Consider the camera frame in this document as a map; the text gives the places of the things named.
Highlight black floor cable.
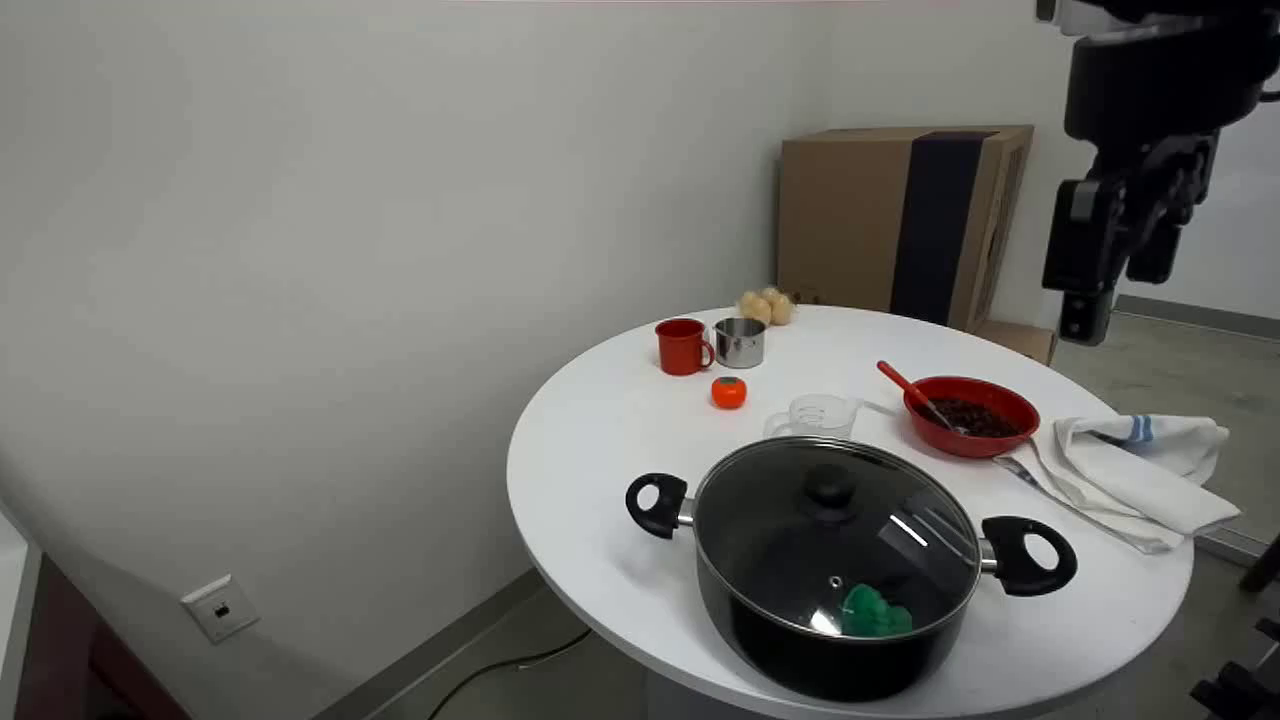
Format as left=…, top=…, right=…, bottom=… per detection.
left=422, top=623, right=595, bottom=720

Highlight white wall outlet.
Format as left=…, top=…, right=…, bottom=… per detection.
left=178, top=573, right=262, bottom=649

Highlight black cooking pot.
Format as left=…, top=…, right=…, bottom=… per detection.
left=620, top=430, right=1078, bottom=706

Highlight green object inside pot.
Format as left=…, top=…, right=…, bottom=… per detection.
left=835, top=580, right=919, bottom=638

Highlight dark beans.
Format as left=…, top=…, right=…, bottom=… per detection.
left=927, top=395, right=1025, bottom=440

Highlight glass pot lid black knob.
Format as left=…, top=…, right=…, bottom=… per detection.
left=686, top=430, right=987, bottom=638

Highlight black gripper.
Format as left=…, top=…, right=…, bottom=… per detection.
left=1039, top=132, right=1218, bottom=349

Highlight red mug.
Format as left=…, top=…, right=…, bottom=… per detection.
left=652, top=315, right=715, bottom=380

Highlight red orange bowl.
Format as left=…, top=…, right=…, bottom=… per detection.
left=899, top=371, right=1042, bottom=465

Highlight red handled metal spoon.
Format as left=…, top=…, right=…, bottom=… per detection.
left=872, top=355, right=973, bottom=434

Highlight brown cardboard box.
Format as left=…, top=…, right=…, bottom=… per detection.
left=773, top=122, right=1035, bottom=333

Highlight black stand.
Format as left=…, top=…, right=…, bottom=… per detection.
left=1186, top=532, right=1280, bottom=720

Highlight dark red cabinet white top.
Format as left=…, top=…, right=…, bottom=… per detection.
left=0, top=513, right=193, bottom=720

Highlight white towel blue stripes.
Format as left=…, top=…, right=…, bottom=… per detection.
left=1000, top=407, right=1244, bottom=557

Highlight small steel cup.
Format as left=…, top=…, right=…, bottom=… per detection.
left=711, top=312, right=773, bottom=371

